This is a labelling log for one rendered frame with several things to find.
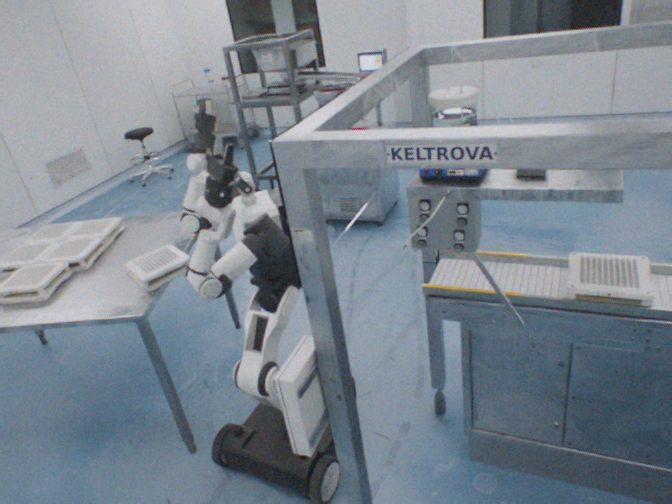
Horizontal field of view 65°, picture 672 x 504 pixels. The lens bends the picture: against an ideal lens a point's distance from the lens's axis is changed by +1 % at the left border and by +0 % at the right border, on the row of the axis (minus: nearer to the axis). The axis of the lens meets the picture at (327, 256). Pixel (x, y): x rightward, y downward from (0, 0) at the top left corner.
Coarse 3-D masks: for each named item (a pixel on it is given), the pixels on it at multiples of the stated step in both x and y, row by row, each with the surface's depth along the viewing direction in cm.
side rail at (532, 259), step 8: (440, 256) 213; (448, 256) 211; (456, 256) 210; (464, 256) 209; (480, 256) 206; (488, 256) 204; (496, 256) 203; (504, 256) 202; (512, 256) 200; (520, 256) 199; (536, 256) 197; (544, 256) 196; (552, 256) 195; (544, 264) 197; (552, 264) 196; (560, 264) 194; (656, 264) 181; (664, 264) 180; (656, 272) 182; (664, 272) 181
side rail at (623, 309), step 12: (432, 288) 189; (492, 300) 182; (516, 300) 178; (528, 300) 176; (540, 300) 175; (552, 300) 173; (564, 300) 171; (576, 300) 170; (588, 300) 169; (612, 312) 167; (624, 312) 165; (636, 312) 163; (648, 312) 162; (660, 312) 160
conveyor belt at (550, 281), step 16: (448, 272) 203; (464, 272) 201; (480, 272) 200; (496, 272) 198; (512, 272) 196; (528, 272) 195; (544, 272) 193; (560, 272) 192; (480, 288) 190; (512, 288) 187; (528, 288) 186; (544, 288) 185; (560, 288) 183; (656, 288) 175; (656, 304) 168
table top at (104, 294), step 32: (128, 224) 311; (160, 224) 303; (0, 256) 297; (128, 256) 271; (64, 288) 251; (96, 288) 246; (128, 288) 241; (160, 288) 237; (0, 320) 233; (32, 320) 229; (64, 320) 225; (96, 320) 222; (128, 320) 221
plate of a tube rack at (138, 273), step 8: (160, 248) 257; (176, 248) 254; (184, 256) 245; (128, 264) 247; (168, 264) 240; (176, 264) 239; (184, 264) 242; (136, 272) 238; (152, 272) 236; (160, 272) 235; (168, 272) 238; (144, 280) 232
